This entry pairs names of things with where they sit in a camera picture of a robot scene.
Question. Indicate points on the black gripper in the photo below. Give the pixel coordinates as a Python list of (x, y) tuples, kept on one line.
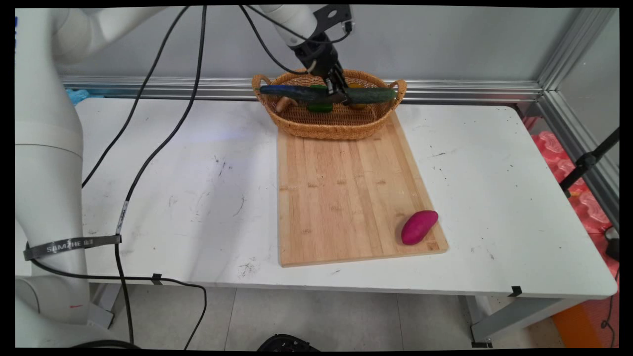
[(316, 57)]

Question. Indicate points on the dark green cucumber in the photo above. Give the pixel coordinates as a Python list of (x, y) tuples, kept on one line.
[(292, 92)]

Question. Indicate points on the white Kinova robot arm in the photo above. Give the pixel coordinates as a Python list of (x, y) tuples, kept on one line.
[(47, 148)]

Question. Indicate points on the yellow bell pepper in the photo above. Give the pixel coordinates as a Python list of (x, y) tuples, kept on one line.
[(357, 105)]

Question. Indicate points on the green bell pepper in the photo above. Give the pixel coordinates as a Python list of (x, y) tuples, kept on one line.
[(319, 107)]

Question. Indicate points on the woven wicker basket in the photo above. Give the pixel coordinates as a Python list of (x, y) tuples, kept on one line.
[(326, 126)]

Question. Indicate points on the bamboo cutting board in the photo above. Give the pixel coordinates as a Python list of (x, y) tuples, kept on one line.
[(346, 198)]

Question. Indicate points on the purple sweet potato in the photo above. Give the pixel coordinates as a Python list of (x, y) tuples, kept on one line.
[(419, 227)]

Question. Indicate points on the black tripod pole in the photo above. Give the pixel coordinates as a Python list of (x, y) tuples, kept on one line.
[(586, 160)]

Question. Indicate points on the blue foam mat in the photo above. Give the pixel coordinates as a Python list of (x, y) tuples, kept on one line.
[(79, 95)]

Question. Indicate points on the black round object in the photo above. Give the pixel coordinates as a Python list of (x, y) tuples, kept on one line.
[(287, 343)]

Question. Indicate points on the black tape clip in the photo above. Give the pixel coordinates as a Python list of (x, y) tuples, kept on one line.
[(157, 279), (516, 291)]

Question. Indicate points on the red foam mat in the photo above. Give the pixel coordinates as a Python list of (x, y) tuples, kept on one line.
[(583, 202)]

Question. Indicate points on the grey table leg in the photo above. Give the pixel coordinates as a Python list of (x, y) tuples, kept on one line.
[(514, 316), (101, 304)]

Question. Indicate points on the black power adapter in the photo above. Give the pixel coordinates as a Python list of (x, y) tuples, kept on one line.
[(613, 244)]

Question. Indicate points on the orange floor mat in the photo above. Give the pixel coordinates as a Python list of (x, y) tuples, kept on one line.
[(578, 326)]

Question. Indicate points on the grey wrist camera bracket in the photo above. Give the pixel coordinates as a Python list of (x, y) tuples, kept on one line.
[(332, 17)]

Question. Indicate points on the horizontal aluminium frame rail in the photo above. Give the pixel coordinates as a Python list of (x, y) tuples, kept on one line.
[(470, 91)]

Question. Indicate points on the aluminium corner frame post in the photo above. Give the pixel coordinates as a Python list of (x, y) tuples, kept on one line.
[(573, 47)]

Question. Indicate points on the aluminium side frame rail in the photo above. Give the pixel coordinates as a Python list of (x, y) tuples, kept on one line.
[(578, 148)]

